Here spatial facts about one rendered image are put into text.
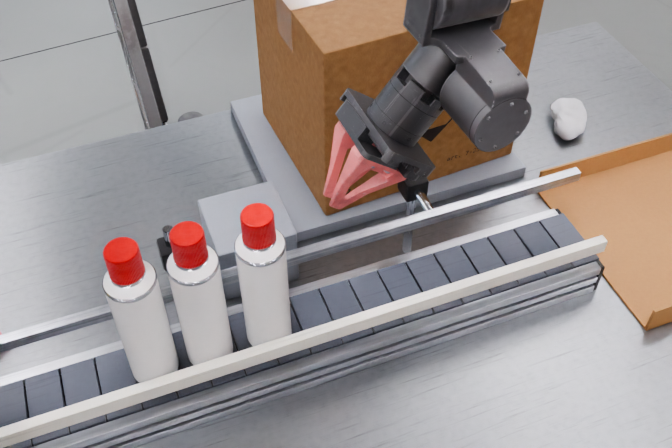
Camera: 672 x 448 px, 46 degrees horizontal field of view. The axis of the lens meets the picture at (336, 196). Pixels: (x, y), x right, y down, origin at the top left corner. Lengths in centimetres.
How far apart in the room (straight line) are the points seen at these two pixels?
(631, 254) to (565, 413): 27
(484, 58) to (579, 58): 77
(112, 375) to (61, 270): 23
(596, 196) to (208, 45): 194
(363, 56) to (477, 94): 28
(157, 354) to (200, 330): 5
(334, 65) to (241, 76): 182
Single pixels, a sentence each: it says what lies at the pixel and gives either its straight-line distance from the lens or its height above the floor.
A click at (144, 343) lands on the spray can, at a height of 97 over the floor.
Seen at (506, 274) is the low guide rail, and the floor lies 91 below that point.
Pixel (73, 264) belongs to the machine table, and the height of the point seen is 83.
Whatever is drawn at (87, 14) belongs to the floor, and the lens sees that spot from 315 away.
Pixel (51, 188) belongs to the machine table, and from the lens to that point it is 122.
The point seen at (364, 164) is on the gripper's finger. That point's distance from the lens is 73.
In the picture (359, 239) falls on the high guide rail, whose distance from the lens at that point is 91.
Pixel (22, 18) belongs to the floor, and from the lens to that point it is 321.
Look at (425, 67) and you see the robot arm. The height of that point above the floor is 122.
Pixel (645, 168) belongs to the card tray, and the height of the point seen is 83.
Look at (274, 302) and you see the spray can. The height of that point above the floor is 97.
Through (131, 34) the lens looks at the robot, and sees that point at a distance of 181.
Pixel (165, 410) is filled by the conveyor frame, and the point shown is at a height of 88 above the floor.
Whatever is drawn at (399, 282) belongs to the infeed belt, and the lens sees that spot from 97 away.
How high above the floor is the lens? 165
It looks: 46 degrees down
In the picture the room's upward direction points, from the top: straight up
